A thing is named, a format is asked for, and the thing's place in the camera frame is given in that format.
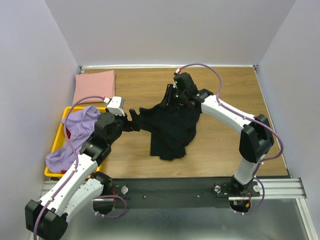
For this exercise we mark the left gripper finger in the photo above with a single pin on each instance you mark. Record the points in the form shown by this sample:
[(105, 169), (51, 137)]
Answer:
[(134, 115), (135, 125)]

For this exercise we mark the black t-shirt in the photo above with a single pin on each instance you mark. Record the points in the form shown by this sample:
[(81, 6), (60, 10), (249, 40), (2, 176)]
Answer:
[(172, 128)]

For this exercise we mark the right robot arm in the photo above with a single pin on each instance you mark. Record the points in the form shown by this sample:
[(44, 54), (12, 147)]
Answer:
[(256, 138)]

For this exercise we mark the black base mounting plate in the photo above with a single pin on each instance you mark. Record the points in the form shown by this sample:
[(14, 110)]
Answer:
[(173, 193)]

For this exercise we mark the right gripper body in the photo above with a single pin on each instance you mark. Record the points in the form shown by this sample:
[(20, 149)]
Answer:
[(181, 97)]

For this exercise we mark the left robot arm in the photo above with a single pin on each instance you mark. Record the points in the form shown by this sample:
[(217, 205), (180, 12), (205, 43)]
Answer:
[(48, 218)]

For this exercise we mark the lavender t-shirt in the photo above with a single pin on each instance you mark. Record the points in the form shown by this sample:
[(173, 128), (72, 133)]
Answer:
[(81, 125)]

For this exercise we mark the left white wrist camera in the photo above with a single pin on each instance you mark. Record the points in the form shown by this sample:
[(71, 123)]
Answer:
[(115, 105)]

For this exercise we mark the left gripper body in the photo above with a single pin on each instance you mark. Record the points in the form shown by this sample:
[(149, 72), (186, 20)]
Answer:
[(122, 124)]

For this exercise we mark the pink folded t-shirt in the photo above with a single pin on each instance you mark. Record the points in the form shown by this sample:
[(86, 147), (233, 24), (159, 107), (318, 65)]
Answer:
[(94, 84)]

